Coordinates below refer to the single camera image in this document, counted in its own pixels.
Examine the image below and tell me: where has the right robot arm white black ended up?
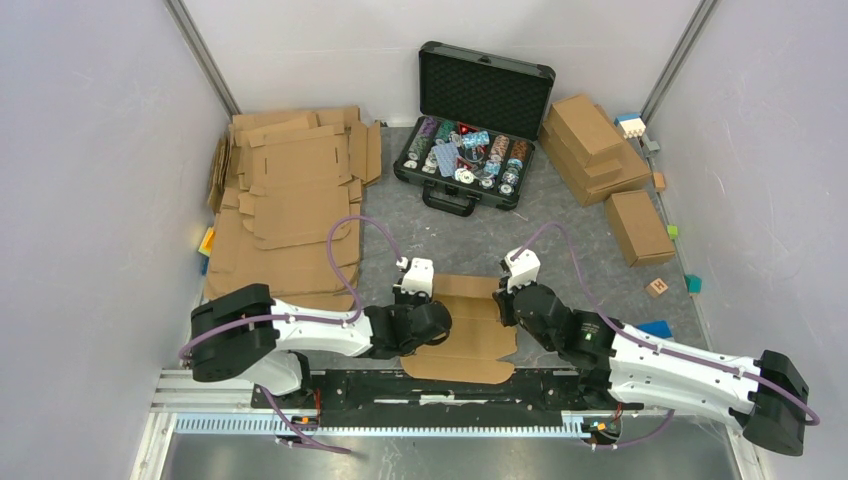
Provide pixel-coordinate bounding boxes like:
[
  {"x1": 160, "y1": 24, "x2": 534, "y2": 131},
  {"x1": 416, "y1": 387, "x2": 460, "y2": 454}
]
[{"x1": 493, "y1": 282, "x2": 809, "y2": 456}]

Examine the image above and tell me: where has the blue green white block stack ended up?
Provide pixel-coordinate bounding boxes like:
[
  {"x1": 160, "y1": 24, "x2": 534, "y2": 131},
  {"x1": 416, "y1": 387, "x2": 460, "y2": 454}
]
[{"x1": 636, "y1": 320, "x2": 673, "y2": 340}]

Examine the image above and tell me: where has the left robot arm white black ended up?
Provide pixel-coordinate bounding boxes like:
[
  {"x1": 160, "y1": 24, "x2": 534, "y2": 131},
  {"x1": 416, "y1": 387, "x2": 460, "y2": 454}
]
[{"x1": 179, "y1": 284, "x2": 453, "y2": 408}]

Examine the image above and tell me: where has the black poker chip case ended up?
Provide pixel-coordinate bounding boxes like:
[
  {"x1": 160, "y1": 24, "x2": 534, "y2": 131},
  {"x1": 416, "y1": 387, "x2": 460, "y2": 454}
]
[{"x1": 393, "y1": 41, "x2": 556, "y2": 217}]

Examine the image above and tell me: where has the stack of flat cardboard sheets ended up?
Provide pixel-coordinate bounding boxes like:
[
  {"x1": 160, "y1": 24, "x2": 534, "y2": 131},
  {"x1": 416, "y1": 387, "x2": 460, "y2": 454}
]
[{"x1": 203, "y1": 106, "x2": 382, "y2": 311}]

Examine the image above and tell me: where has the orange yellow block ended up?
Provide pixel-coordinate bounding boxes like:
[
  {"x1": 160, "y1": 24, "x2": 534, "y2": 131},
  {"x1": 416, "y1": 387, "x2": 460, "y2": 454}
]
[{"x1": 197, "y1": 227, "x2": 215, "y2": 257}]

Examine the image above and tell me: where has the teal cube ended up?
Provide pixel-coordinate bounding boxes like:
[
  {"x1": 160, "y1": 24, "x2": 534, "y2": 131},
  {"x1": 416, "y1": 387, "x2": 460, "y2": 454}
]
[{"x1": 684, "y1": 274, "x2": 703, "y2": 295}]

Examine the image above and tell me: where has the blue white toy block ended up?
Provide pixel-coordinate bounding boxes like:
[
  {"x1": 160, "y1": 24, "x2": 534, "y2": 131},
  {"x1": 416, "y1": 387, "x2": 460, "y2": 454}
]
[{"x1": 613, "y1": 113, "x2": 647, "y2": 139}]

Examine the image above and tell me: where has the wooden letter H block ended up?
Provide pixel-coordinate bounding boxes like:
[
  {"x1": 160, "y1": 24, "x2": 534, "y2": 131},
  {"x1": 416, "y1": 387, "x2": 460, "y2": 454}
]
[{"x1": 645, "y1": 278, "x2": 669, "y2": 298}]

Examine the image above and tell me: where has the large folded cardboard box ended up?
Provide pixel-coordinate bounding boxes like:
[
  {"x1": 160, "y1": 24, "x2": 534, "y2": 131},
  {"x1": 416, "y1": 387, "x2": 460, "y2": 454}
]
[{"x1": 539, "y1": 110, "x2": 651, "y2": 206}]

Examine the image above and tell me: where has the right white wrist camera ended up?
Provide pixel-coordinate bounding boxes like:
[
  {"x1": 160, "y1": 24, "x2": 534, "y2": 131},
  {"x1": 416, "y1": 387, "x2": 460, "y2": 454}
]
[{"x1": 503, "y1": 248, "x2": 541, "y2": 292}]

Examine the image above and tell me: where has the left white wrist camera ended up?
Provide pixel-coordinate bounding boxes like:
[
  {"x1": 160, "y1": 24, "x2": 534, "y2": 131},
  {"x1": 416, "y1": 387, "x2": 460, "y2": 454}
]
[{"x1": 396, "y1": 257, "x2": 434, "y2": 296}]

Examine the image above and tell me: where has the small wooden cube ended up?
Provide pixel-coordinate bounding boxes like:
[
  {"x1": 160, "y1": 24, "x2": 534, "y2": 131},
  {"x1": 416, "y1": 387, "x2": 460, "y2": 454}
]
[{"x1": 652, "y1": 172, "x2": 667, "y2": 193}]

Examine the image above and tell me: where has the small folded cardboard box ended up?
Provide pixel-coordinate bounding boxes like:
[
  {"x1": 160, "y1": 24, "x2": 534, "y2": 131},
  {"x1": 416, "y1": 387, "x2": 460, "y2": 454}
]
[{"x1": 604, "y1": 190, "x2": 676, "y2": 268}]

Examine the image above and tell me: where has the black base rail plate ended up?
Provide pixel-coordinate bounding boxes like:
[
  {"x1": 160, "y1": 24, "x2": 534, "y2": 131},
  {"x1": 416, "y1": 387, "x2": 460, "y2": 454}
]
[{"x1": 275, "y1": 368, "x2": 620, "y2": 428}]

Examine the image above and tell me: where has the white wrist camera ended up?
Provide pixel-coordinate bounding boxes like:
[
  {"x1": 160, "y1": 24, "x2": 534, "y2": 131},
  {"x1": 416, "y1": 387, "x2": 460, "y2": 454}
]
[
  {"x1": 503, "y1": 248, "x2": 541, "y2": 292},
  {"x1": 396, "y1": 257, "x2": 434, "y2": 296}
]

